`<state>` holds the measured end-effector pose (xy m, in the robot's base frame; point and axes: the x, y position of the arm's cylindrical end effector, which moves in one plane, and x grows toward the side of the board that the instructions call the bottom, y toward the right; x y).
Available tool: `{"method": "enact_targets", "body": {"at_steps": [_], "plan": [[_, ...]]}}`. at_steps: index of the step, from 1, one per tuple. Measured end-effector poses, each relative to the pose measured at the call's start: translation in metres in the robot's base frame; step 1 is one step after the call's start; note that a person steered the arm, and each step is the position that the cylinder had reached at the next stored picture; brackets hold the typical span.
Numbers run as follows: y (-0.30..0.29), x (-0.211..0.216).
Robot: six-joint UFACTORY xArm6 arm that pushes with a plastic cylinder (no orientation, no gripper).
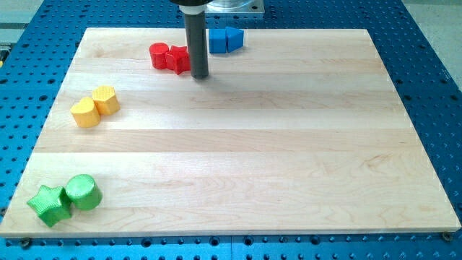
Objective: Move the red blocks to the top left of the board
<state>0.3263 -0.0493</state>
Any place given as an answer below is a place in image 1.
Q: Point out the red star block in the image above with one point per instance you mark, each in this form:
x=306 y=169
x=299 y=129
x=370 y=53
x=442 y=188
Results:
x=177 y=59

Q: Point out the red cylinder block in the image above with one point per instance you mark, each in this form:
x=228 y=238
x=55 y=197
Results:
x=157 y=53

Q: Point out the light wooden board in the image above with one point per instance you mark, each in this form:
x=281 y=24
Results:
x=298 y=132

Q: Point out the blue triangular block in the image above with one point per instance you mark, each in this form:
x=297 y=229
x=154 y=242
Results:
x=235 y=38

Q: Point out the blue cube block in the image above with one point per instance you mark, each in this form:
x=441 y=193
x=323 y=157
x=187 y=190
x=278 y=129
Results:
x=217 y=41

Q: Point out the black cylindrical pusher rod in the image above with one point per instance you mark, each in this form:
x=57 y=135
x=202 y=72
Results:
x=195 y=26

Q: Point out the yellow hexagon block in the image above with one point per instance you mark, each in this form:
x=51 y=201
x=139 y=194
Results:
x=105 y=100

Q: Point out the yellow heart block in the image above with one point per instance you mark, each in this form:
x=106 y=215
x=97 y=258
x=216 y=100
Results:
x=85 y=113

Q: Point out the green cylinder block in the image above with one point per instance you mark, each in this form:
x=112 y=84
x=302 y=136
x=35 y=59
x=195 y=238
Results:
x=84 y=192

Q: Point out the green star block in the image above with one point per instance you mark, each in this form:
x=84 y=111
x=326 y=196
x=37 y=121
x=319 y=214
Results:
x=51 y=204

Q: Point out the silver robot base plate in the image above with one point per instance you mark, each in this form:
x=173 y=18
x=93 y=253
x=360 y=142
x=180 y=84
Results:
x=235 y=7

